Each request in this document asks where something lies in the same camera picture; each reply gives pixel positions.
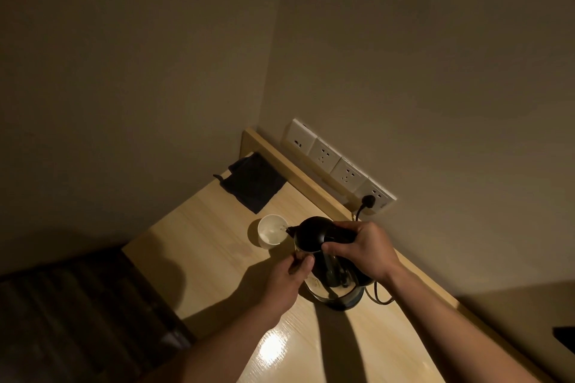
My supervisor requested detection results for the white wall power socket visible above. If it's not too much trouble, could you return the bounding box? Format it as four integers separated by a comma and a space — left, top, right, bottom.
354, 178, 398, 216
308, 138, 342, 174
331, 157, 370, 194

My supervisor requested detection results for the person's left hand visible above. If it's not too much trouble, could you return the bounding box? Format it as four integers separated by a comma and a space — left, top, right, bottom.
258, 256, 316, 320

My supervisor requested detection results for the black power cable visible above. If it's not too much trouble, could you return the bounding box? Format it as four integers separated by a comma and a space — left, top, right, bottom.
353, 207, 397, 307

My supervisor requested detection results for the person's right hand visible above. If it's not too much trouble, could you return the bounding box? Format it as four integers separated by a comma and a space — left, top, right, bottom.
321, 221, 403, 285

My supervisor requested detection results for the person's left forearm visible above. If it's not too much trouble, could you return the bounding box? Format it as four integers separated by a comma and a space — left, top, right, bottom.
141, 302, 293, 383

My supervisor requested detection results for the person's right forearm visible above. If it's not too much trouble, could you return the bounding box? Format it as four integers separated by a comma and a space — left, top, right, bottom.
381, 264, 542, 383

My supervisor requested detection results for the black cloth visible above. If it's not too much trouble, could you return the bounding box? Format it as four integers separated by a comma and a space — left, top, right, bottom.
213, 152, 288, 215

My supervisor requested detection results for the white cup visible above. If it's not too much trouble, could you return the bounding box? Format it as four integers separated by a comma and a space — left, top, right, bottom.
257, 214, 288, 249

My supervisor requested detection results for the white wall socket with ports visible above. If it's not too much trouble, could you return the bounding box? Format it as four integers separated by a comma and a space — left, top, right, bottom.
286, 118, 318, 156

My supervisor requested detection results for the black and steel electric kettle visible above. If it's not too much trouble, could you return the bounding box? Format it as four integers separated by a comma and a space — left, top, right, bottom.
286, 216, 376, 312

